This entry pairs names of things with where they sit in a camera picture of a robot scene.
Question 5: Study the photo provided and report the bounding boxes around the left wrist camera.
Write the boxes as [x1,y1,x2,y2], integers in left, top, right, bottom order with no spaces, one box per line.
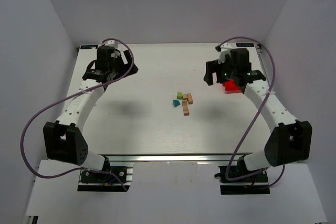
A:
[101,39,119,48]

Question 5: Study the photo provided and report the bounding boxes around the red plastic bin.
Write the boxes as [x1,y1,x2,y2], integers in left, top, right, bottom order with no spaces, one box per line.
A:
[222,80,241,94]

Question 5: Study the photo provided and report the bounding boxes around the blue label sticker right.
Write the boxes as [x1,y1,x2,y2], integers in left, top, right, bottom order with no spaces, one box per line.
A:
[236,42,255,48]

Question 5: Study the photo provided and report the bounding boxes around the blue label sticker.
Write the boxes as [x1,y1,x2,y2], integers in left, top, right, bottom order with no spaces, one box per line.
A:
[80,45,94,50]
[236,42,255,48]

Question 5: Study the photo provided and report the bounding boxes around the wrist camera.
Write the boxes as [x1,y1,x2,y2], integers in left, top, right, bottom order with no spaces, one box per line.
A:
[215,44,232,64]
[101,39,119,48]

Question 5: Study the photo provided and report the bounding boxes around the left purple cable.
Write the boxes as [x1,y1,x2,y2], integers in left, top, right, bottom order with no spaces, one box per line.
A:
[19,37,134,192]

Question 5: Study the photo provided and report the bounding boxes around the green wooden cube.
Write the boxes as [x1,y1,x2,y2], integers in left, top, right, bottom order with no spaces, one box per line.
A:
[176,92,183,100]

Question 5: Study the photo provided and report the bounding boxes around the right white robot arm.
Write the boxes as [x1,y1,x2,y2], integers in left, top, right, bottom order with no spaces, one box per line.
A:
[204,48,312,174]

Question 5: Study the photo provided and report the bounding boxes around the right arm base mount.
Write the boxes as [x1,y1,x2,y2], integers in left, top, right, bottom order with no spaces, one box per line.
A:
[214,166,270,195]

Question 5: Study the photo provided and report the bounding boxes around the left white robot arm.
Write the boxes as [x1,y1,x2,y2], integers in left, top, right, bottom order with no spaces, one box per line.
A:
[43,46,138,172]

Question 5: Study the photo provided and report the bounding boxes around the long natural wooden block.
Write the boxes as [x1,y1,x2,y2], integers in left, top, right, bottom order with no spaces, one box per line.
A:
[182,100,190,116]

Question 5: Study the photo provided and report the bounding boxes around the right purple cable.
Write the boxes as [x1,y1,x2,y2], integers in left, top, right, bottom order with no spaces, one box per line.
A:
[217,37,286,189]

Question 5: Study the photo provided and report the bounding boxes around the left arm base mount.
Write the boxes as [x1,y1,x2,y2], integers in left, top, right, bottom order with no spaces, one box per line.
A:
[77,163,133,193]

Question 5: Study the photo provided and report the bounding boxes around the teal wooden triangle block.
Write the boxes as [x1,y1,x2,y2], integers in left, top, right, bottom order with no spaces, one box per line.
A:
[172,100,181,107]

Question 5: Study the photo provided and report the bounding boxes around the natural wooden arch block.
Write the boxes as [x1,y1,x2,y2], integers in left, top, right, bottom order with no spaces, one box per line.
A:
[187,93,193,104]

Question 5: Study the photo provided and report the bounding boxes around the aluminium table frame rail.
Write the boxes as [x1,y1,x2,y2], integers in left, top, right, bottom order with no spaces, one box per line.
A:
[76,153,297,163]

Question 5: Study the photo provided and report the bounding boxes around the purple cable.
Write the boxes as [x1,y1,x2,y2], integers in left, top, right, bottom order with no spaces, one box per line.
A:
[217,37,286,189]
[19,37,134,192]

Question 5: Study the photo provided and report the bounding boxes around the blue label sticker left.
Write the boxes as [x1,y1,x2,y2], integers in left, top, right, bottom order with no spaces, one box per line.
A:
[80,45,94,50]

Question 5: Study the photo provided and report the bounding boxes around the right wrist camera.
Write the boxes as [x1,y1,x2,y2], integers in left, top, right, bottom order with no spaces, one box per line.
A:
[215,44,232,64]

